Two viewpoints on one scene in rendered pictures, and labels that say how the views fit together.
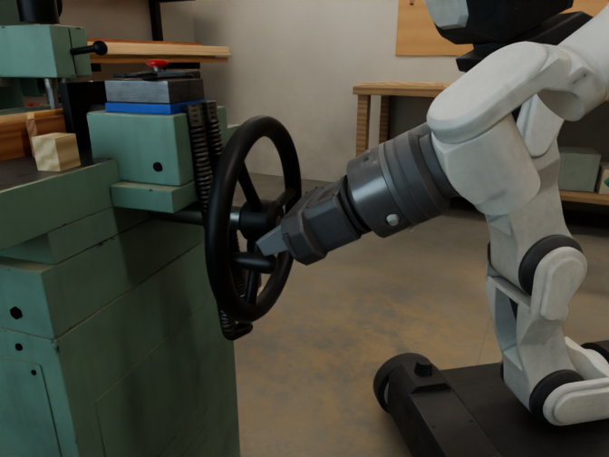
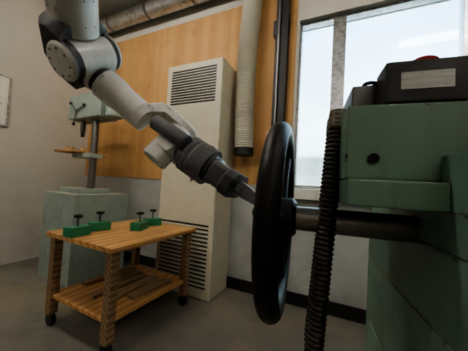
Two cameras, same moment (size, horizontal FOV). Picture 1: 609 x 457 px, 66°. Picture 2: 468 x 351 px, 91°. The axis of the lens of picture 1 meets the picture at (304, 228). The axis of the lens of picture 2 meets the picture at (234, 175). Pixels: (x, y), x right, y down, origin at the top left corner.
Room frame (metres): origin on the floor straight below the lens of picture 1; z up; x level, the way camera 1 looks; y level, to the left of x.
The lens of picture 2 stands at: (0.99, -0.02, 0.86)
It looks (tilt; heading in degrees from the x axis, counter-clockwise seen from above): 2 degrees up; 179
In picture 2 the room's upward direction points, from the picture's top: 3 degrees clockwise
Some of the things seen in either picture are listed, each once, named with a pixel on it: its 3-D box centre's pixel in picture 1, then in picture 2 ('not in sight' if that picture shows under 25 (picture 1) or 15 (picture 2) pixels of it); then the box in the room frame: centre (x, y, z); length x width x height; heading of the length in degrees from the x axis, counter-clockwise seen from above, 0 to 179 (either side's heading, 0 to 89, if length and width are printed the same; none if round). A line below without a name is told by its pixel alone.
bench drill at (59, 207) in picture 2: not in sight; (91, 183); (-1.10, -1.24, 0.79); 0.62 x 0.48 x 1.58; 62
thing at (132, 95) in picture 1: (162, 87); (391, 99); (0.68, 0.20, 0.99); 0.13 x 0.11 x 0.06; 161
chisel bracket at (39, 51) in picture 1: (36, 57); not in sight; (0.75, 0.40, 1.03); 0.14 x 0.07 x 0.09; 71
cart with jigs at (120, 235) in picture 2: not in sight; (126, 262); (-0.50, -0.64, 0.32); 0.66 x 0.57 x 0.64; 152
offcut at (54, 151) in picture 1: (56, 151); not in sight; (0.56, 0.30, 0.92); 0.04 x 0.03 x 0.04; 168
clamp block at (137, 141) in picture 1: (163, 140); (390, 151); (0.67, 0.20, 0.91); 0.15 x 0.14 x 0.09; 161
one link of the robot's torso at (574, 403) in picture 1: (558, 379); not in sight; (0.96, -0.63, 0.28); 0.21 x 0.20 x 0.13; 101
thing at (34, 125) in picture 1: (80, 130); not in sight; (0.71, 0.34, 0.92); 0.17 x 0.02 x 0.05; 161
